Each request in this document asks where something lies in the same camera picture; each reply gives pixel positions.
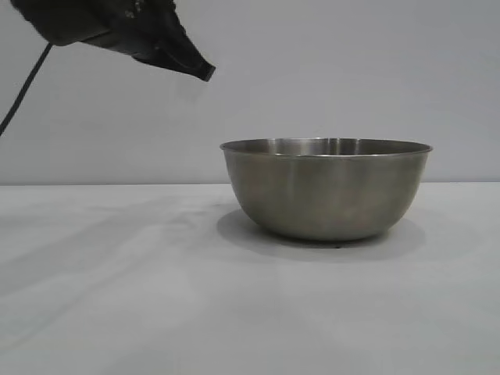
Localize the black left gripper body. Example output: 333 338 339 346
10 0 176 60

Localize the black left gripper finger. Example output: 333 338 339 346
156 2 217 78
131 48 211 82

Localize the stainless steel mixing bowl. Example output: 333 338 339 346
219 137 434 241

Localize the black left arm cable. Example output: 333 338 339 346
0 44 52 137

